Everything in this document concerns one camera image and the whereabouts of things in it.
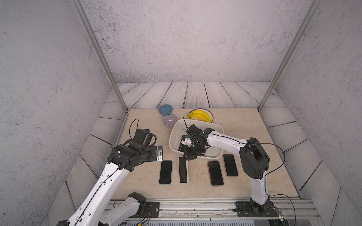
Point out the white plastic storage box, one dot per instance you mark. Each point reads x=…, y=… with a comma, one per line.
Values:
x=205, y=132

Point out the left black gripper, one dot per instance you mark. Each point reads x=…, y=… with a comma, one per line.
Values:
x=155, y=155

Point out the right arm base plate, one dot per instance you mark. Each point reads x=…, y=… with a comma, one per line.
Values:
x=253, y=209

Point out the metal frame post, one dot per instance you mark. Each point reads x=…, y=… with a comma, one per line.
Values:
x=315, y=4
x=77, y=5

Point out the purple ceramic bowl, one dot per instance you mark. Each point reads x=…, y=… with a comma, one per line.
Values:
x=170, y=120

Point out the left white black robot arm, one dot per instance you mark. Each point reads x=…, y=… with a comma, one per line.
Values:
x=121, y=162

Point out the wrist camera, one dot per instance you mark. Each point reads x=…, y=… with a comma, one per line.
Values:
x=188, y=139
x=144, y=137

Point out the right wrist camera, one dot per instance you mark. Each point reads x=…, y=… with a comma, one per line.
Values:
x=188, y=139

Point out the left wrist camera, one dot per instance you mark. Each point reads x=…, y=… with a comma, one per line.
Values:
x=144, y=137

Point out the black phone white case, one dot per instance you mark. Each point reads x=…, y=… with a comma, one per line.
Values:
x=183, y=170

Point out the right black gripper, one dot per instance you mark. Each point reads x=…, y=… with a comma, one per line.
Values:
x=187, y=155

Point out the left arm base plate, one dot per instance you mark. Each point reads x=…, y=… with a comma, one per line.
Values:
x=148, y=210

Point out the plate with yellow bananas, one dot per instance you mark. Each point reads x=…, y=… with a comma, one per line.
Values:
x=201, y=114

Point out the right metal frame post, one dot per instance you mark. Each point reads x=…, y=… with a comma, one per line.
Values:
x=315, y=4

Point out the black phone pink case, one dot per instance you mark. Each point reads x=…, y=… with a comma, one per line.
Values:
x=215, y=173

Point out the black phone cream case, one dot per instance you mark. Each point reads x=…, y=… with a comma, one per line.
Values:
x=230, y=165

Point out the blue ceramic bowl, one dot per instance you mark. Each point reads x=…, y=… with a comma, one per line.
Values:
x=165, y=110

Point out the black phone dark case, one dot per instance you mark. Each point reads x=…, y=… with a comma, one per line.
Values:
x=181, y=146

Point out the aluminium mounting rail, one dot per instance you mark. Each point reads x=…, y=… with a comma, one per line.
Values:
x=291, y=212

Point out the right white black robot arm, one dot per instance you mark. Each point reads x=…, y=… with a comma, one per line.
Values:
x=254, y=159

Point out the black phone light blue case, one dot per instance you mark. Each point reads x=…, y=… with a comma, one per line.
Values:
x=166, y=172

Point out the left metal frame post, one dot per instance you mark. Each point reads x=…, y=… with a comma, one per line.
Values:
x=77, y=5

